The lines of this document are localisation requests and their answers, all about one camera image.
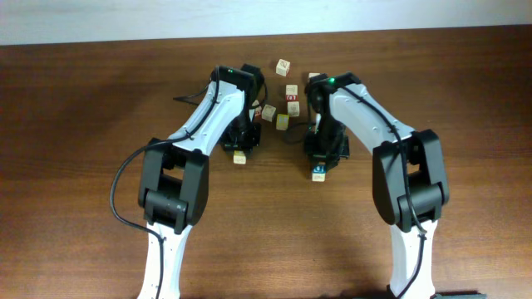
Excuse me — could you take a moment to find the middle red wooden block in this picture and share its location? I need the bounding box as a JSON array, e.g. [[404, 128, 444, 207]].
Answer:
[[285, 85, 298, 101]]

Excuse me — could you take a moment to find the top wooden block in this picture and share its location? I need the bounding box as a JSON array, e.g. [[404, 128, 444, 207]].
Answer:
[[275, 59, 291, 76]]

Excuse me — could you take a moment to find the blue D wooden block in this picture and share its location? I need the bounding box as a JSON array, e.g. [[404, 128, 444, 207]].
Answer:
[[312, 164, 327, 182]]

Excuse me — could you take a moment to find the tilted red-sided wooden block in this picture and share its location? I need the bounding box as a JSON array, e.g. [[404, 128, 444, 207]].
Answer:
[[261, 105, 276, 122]]

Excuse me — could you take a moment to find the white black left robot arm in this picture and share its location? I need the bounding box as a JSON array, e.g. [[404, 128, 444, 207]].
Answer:
[[139, 64, 266, 298]]

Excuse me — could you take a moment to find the green A wooden block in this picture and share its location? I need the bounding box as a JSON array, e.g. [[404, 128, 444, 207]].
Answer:
[[287, 101, 300, 117]]

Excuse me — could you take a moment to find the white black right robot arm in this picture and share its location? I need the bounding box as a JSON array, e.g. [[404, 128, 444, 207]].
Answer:
[[304, 72, 450, 298]]

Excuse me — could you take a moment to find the yellow O wooden block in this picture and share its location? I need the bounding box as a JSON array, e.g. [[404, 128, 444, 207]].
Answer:
[[233, 150, 247, 164]]

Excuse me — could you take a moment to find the yellow blue wooden block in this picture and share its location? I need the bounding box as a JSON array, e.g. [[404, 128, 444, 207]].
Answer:
[[276, 114, 289, 130]]

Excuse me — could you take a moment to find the K wooden block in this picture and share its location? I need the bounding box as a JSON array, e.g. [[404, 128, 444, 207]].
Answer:
[[252, 100, 262, 118]]

